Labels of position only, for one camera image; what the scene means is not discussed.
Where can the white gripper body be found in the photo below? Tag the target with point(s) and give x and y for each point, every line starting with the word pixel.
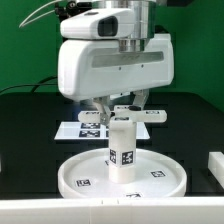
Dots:
pixel 90 69

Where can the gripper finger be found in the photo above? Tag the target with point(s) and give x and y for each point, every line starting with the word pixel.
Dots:
pixel 140 99
pixel 102 105

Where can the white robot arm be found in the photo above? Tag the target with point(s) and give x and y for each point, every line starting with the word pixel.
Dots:
pixel 130 22

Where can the white obstacle wall block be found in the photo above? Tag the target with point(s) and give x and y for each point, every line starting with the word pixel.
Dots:
pixel 216 166

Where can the white cross table base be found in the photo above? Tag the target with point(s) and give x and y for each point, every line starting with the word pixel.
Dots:
pixel 135 113

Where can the white marker board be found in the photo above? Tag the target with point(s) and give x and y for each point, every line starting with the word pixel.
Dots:
pixel 81 131

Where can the white front obstacle wall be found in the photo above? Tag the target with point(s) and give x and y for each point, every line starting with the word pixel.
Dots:
pixel 177 210

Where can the white round table top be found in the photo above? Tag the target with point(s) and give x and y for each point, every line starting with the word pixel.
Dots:
pixel 86 175

